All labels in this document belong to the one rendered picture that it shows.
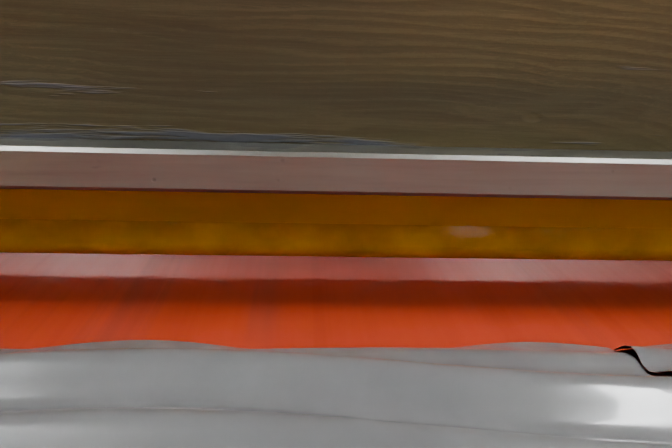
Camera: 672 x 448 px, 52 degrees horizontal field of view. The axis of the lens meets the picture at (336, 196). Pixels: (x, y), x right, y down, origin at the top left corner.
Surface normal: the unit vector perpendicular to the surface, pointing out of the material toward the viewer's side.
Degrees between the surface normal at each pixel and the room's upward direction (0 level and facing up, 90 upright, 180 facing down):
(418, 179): 90
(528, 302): 0
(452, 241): 90
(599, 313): 0
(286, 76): 90
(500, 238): 90
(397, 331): 0
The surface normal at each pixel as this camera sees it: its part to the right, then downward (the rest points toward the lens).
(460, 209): 0.05, 0.24
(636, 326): 0.03, -0.97
